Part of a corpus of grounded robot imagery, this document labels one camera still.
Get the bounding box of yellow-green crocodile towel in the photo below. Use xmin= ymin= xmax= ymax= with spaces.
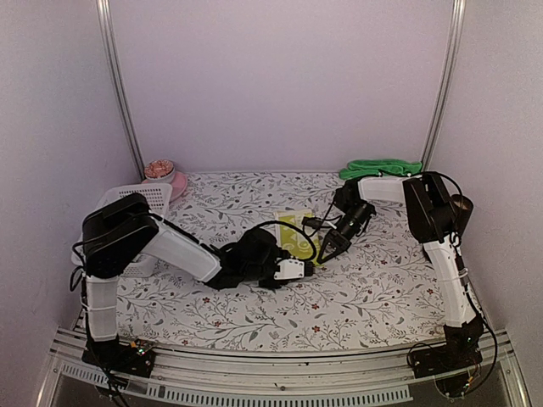
xmin=274 ymin=209 xmax=321 ymax=266

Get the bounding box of floral patterned table mat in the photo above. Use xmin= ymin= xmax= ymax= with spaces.
xmin=116 ymin=174 xmax=445 ymax=352

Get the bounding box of pink plate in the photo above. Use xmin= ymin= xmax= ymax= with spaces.
xmin=143 ymin=170 xmax=188 ymax=203

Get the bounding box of green microfiber towel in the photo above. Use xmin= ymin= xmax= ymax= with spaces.
xmin=339 ymin=159 xmax=423 ymax=181

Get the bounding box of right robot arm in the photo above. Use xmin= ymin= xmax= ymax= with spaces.
xmin=317 ymin=171 xmax=484 ymax=370

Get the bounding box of dark brown cylinder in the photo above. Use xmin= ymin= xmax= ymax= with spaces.
xmin=451 ymin=193 xmax=473 ymax=237

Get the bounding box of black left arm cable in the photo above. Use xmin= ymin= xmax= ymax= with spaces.
xmin=252 ymin=220 xmax=319 ymax=272

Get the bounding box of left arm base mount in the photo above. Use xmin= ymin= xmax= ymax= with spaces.
xmin=81 ymin=321 xmax=156 ymax=378

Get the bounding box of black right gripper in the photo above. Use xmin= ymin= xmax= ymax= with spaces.
xmin=319 ymin=203 xmax=373 ymax=265

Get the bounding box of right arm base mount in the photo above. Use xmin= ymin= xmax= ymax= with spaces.
xmin=406 ymin=343 xmax=483 ymax=378

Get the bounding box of aluminium front rail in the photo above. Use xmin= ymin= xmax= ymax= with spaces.
xmin=37 ymin=328 xmax=531 ymax=406

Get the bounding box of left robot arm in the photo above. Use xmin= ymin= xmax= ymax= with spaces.
xmin=71 ymin=192 xmax=298 ymax=368

